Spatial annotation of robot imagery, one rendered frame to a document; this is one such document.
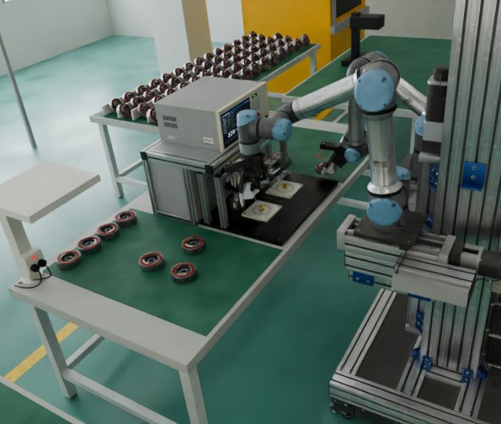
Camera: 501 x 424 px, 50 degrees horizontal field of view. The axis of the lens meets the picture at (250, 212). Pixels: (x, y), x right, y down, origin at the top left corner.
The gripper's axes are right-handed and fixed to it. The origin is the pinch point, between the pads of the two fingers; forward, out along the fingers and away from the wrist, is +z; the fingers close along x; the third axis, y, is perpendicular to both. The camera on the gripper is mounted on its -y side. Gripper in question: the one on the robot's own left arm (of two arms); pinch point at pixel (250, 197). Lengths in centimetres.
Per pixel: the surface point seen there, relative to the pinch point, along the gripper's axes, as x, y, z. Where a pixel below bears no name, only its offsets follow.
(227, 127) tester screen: 43, -36, -7
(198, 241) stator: 11, -39, 38
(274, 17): 397, -202, 28
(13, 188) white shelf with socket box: -37, -91, -5
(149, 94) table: 161, -190, 33
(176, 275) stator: -16, -31, 36
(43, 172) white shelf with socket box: -22, -91, -5
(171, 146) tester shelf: 35, -66, 4
